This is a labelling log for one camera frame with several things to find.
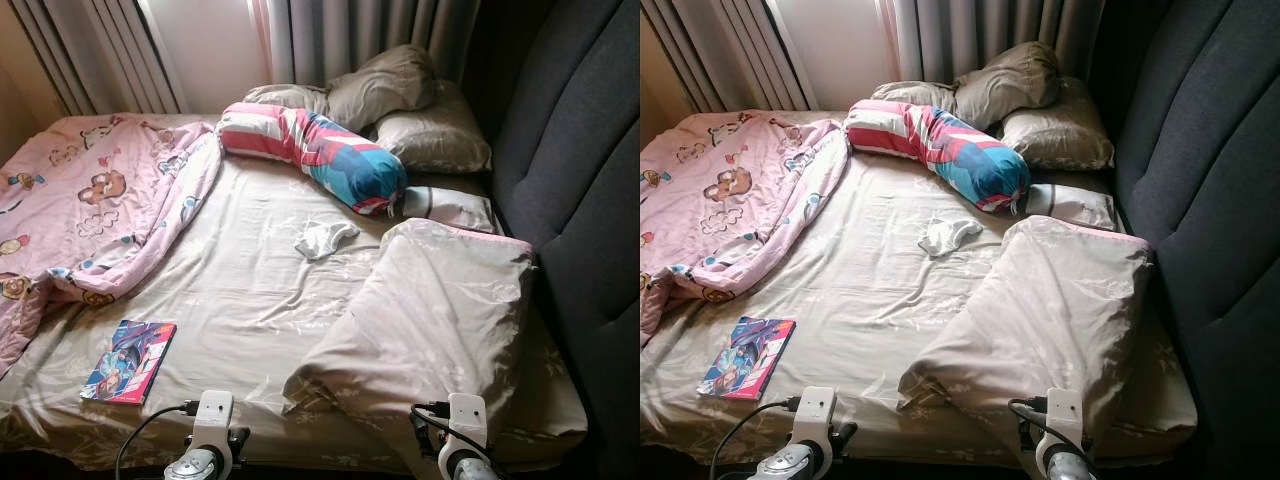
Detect small white pillow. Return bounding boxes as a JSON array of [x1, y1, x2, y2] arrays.
[[400, 185, 498, 234], [1028, 183, 1119, 231]]

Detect beige floral duvet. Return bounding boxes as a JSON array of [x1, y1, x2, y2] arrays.
[[897, 215, 1153, 441], [282, 218, 538, 441]]

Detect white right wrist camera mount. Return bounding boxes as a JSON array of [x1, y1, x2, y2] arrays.
[[445, 393, 489, 456], [1040, 388, 1086, 451]]

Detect pink cartoon print blanket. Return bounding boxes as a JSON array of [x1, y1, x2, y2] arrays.
[[640, 112, 851, 346], [0, 113, 223, 376]]

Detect flat brown pillow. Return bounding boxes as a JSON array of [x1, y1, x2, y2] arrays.
[[243, 83, 331, 113], [870, 80, 956, 109]]

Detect white grey sock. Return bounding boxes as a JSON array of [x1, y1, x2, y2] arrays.
[[918, 216, 986, 258], [294, 220, 361, 261]]

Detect plump brown pillow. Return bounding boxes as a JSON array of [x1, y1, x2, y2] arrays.
[[372, 80, 493, 174], [1000, 77, 1116, 171]]

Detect bright window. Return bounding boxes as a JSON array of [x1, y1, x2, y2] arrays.
[[140, 0, 271, 113], [765, 0, 901, 111]]

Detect crumpled brown pillow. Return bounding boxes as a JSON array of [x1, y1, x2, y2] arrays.
[[950, 40, 1061, 131], [325, 43, 438, 133]]

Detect colourful manga book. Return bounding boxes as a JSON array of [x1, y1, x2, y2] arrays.
[[697, 315, 798, 402], [80, 319, 178, 406]]

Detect dark grey padded headboard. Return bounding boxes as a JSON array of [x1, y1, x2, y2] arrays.
[[465, 0, 641, 480], [1085, 0, 1280, 480]]

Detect striped pink blue bolster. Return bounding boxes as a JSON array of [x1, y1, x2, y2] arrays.
[[216, 102, 409, 216], [843, 98, 1031, 214]]

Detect grey pleated curtain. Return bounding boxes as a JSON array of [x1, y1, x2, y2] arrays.
[[640, 0, 811, 113], [10, 0, 186, 116], [262, 0, 481, 86], [885, 0, 1106, 86]]

